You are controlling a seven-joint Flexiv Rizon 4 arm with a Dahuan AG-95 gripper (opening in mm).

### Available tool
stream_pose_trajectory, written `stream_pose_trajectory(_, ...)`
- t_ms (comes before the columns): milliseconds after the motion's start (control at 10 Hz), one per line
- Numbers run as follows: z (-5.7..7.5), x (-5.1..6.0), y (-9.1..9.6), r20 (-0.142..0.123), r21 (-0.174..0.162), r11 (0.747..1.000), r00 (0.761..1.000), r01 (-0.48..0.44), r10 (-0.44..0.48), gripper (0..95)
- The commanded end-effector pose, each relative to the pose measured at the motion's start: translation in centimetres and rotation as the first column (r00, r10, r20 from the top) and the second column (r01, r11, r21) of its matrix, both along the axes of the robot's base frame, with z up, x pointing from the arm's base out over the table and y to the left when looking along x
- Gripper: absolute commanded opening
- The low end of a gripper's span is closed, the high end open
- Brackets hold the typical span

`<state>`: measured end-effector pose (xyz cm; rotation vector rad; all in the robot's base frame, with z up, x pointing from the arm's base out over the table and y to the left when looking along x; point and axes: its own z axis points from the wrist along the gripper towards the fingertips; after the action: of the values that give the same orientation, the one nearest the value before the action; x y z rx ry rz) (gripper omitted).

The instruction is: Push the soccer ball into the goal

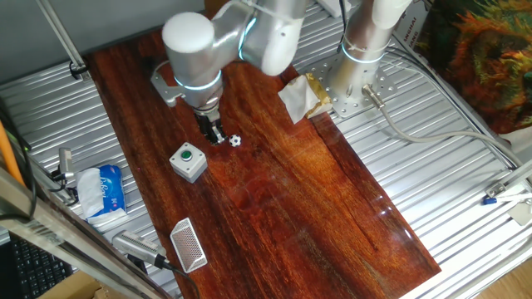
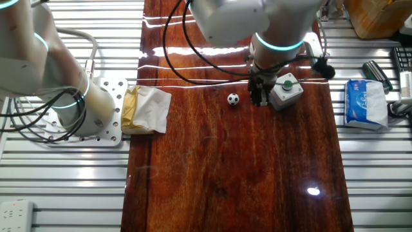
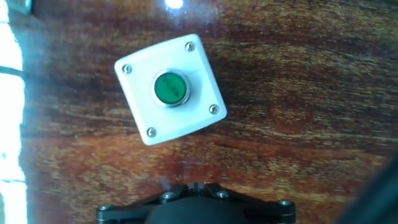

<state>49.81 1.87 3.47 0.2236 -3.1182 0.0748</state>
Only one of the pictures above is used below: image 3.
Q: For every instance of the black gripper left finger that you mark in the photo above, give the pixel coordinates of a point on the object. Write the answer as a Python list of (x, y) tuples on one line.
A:
[(155, 202)]

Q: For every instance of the red-brown wooden board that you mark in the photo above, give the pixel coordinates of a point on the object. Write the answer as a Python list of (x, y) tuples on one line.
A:
[(280, 109)]

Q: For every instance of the white box with green button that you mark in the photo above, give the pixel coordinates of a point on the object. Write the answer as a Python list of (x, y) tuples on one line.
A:
[(143, 102)]

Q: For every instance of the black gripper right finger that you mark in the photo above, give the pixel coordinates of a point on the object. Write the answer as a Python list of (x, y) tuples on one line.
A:
[(242, 201)]

